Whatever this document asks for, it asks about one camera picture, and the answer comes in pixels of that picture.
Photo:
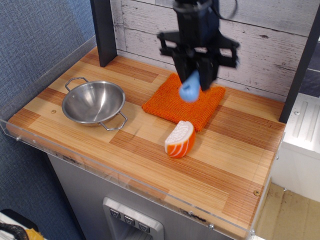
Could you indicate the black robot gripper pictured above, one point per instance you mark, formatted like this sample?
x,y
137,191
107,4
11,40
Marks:
x,y
198,27

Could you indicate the blue and grey scoop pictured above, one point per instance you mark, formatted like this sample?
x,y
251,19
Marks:
x,y
190,89

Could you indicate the orange knitted cloth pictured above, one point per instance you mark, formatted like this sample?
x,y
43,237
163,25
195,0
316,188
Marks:
x,y
167,104

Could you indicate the toy salmon sushi piece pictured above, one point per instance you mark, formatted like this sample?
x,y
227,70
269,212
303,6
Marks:
x,y
181,140

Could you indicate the grey cabinet with dispenser panel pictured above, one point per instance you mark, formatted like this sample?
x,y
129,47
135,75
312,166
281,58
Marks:
x,y
107,209

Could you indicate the clear acrylic edge guard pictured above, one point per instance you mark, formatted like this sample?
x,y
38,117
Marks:
x,y
220,182

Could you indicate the yellow object at corner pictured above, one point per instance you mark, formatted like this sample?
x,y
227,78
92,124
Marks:
x,y
33,234

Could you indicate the dark left frame post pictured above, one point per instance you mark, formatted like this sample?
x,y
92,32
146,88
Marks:
x,y
104,31

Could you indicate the steel bowl with handles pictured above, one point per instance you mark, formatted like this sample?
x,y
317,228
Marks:
x,y
93,103

